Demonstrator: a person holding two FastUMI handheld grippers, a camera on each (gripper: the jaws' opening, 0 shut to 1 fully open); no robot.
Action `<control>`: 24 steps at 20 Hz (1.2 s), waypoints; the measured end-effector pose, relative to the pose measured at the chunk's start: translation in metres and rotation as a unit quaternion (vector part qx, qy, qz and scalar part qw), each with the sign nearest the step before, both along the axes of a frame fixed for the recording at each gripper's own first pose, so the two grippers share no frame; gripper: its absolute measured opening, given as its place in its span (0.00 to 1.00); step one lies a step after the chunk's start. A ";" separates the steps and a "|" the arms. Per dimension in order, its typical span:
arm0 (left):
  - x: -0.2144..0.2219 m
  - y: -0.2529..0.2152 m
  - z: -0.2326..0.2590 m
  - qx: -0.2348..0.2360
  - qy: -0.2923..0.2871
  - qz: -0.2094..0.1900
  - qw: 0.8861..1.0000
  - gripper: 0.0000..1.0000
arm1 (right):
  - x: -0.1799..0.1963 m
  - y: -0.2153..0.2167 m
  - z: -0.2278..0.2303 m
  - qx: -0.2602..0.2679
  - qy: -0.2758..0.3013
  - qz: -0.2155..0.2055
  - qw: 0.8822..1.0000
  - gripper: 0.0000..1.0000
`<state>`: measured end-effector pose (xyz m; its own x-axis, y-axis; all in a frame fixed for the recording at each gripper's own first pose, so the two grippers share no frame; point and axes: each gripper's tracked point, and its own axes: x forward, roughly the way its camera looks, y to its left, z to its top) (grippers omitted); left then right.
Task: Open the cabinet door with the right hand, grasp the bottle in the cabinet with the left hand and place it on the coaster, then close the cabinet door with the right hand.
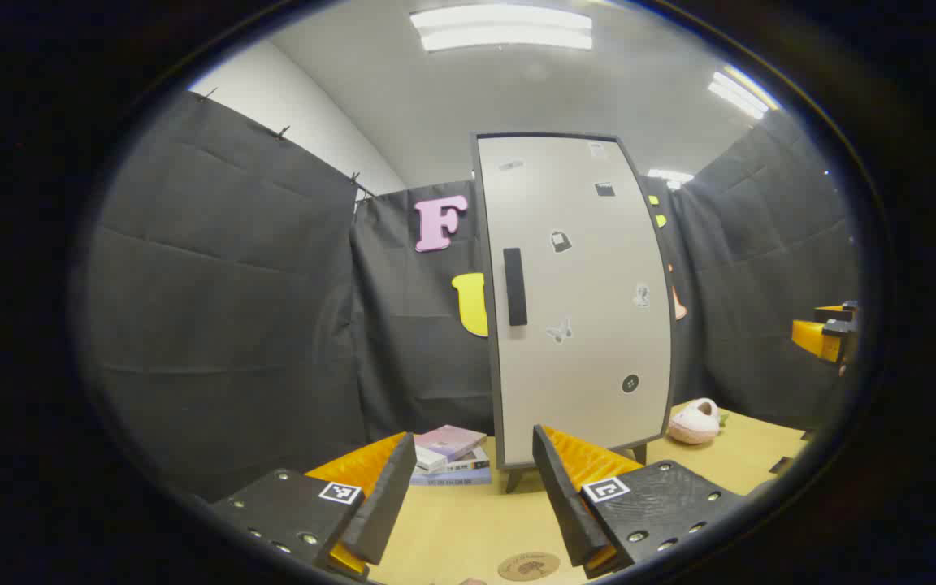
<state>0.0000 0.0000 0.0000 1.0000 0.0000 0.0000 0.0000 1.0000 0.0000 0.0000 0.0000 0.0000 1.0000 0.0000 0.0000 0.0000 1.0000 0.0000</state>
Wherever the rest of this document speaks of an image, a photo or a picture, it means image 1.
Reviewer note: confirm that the black backdrop cloth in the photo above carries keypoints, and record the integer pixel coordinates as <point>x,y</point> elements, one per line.
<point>232,309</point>

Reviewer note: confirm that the white book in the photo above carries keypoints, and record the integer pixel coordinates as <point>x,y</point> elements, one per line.
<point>429,459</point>

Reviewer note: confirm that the grey cabinet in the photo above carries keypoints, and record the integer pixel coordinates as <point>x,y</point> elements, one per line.
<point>513,479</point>

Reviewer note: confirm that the round brown coaster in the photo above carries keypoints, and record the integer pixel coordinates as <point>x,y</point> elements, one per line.
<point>528,566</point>

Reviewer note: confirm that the blue book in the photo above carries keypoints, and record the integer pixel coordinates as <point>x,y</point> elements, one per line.
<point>452,478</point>

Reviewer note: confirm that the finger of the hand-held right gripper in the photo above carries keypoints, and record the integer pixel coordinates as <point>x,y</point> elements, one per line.
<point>816,340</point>
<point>835,312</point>

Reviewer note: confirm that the white cabinet door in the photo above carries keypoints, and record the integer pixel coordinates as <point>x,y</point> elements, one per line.
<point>582,374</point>

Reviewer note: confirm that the pink book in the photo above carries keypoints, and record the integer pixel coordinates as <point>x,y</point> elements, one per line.
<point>453,440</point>

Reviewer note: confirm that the ceiling light panel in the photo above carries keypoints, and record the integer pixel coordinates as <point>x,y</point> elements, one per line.
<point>736,93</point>
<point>669,176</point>
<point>500,28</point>

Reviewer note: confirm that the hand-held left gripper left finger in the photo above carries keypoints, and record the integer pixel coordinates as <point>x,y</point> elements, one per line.
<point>387,504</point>

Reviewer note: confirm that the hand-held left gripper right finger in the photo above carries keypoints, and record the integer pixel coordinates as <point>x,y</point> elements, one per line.
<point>565,504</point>

